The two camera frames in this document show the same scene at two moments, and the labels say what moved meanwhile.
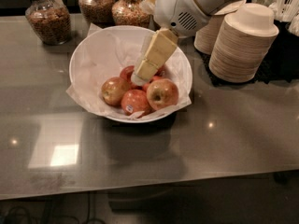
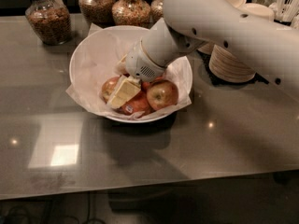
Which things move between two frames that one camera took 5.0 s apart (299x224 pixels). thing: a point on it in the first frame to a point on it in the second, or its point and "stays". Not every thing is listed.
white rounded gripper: [176, 8] to [138, 63]
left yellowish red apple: [112, 90] stays
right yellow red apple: [162, 93] stays
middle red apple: [153, 78] stays
